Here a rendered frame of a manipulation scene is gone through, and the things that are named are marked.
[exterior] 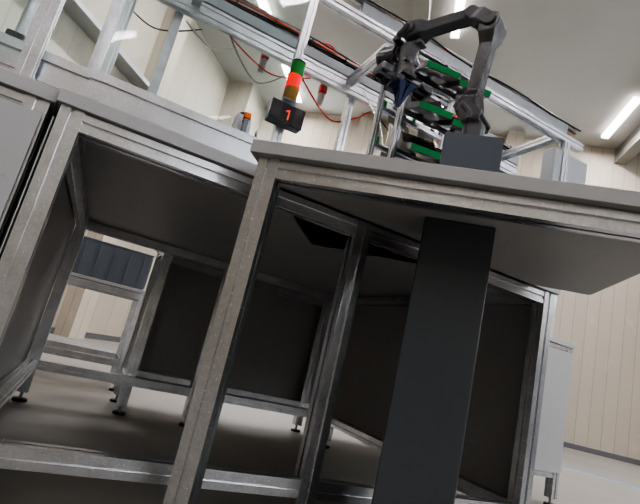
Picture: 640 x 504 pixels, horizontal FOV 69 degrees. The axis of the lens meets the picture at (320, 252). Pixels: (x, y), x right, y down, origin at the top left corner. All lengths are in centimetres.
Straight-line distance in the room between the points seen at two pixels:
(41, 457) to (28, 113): 66
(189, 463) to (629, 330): 900
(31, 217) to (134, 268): 212
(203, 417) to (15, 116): 69
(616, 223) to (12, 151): 114
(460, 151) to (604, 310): 839
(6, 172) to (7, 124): 10
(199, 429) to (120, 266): 230
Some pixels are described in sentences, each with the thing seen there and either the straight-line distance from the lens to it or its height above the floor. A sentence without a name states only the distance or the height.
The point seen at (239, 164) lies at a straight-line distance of 112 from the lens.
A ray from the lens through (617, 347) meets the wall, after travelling 947.
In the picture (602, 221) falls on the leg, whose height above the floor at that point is 80.
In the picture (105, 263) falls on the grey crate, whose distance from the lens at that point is 315.
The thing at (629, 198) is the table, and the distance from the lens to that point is 98.
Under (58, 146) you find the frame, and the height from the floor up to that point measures 74.
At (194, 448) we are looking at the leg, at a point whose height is 25.
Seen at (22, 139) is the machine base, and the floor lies 73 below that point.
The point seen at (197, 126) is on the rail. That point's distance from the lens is 121.
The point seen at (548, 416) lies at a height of 44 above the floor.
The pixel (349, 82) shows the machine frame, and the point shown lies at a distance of 294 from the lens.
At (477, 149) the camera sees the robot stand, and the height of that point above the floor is 102.
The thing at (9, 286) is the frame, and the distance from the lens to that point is 105.
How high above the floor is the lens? 46
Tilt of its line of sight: 13 degrees up
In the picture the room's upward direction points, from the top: 13 degrees clockwise
